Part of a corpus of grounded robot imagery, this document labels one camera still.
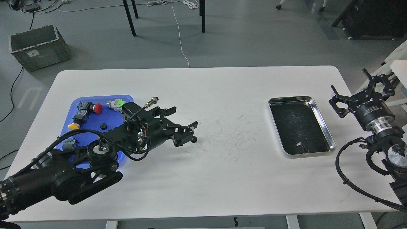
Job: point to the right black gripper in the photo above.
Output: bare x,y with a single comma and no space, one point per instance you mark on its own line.
372,111

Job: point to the black equipment case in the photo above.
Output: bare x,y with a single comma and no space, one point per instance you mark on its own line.
374,19

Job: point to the blue plastic tray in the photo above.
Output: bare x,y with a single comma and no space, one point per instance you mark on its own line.
108,116

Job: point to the green grey connector part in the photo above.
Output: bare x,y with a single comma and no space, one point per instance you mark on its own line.
116,104

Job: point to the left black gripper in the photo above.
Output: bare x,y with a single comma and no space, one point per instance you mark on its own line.
155,131

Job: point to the black table leg right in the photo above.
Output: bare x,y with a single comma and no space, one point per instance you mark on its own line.
202,13

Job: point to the grey plastic crate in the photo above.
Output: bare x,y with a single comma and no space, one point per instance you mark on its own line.
39,48

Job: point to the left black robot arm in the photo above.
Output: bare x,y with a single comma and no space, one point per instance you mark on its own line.
53,172

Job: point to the silver metal tray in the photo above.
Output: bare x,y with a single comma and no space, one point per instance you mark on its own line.
301,127

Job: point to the green push button switch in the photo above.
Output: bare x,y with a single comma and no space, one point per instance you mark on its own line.
70,143

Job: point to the red push button switch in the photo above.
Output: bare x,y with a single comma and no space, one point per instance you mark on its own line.
90,107

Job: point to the small black gear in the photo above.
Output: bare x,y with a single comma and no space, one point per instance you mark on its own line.
103,126

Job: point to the yellow push button switch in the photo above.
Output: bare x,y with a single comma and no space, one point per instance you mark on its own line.
80,117

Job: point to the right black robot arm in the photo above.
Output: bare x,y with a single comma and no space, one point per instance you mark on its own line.
386,150

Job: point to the black table leg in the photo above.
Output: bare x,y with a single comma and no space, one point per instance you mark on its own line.
202,13
128,15

